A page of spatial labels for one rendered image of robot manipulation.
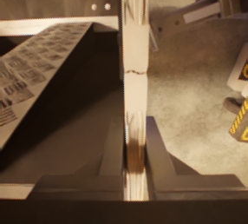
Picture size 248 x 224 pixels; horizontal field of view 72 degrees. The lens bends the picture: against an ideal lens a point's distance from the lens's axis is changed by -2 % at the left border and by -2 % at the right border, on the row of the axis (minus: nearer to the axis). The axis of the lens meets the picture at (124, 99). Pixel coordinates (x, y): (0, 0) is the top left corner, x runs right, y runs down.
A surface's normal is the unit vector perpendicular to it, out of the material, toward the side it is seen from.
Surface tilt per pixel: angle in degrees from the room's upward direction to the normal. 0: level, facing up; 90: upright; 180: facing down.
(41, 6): 0
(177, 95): 0
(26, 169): 90
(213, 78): 0
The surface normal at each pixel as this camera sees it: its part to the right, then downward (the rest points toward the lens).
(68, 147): -0.03, -0.90
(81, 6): -0.02, 0.44
